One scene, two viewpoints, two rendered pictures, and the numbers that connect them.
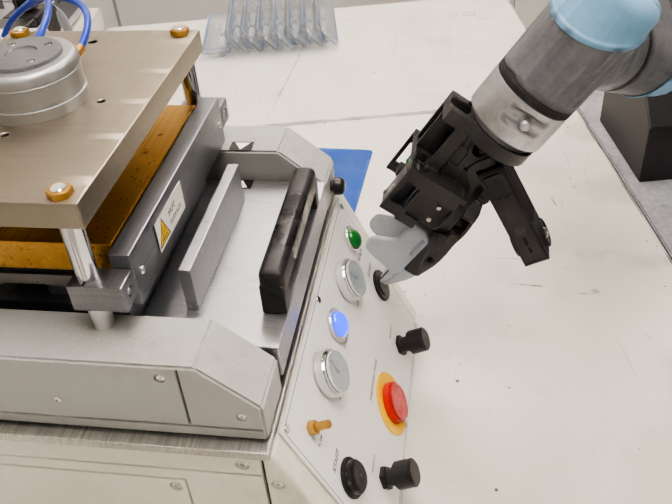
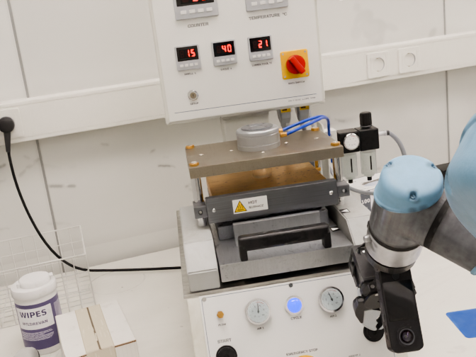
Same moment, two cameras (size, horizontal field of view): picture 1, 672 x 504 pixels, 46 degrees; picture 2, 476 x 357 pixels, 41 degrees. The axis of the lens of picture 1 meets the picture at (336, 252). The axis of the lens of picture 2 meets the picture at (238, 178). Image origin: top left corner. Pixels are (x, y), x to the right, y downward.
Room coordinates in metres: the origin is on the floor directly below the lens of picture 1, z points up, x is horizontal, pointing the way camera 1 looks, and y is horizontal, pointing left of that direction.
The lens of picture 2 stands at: (0.19, -0.87, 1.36)
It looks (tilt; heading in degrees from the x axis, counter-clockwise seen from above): 15 degrees down; 74
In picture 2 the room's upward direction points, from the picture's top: 7 degrees counter-clockwise
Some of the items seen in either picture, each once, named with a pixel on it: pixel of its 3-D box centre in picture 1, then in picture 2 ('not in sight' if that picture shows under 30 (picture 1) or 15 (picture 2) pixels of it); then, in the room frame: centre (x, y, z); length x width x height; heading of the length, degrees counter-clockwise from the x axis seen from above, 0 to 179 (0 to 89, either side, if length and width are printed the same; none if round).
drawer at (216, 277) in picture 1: (137, 246); (271, 224); (0.55, 0.17, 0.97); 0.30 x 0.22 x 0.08; 79
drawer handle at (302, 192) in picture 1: (291, 234); (284, 241); (0.52, 0.04, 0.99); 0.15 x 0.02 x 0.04; 169
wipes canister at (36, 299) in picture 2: not in sight; (39, 312); (0.11, 0.37, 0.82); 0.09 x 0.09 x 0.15
